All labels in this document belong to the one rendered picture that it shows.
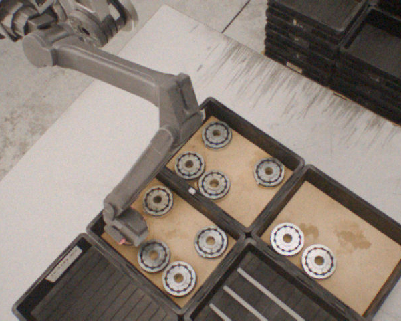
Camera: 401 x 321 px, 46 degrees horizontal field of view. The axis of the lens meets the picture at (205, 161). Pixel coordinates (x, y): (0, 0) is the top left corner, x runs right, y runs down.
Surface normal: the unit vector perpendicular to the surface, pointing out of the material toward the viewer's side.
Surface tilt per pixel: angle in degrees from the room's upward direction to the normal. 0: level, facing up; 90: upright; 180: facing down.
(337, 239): 0
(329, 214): 0
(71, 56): 60
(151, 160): 64
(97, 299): 0
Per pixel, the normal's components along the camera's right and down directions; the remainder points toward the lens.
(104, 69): -0.55, 0.44
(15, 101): -0.08, -0.41
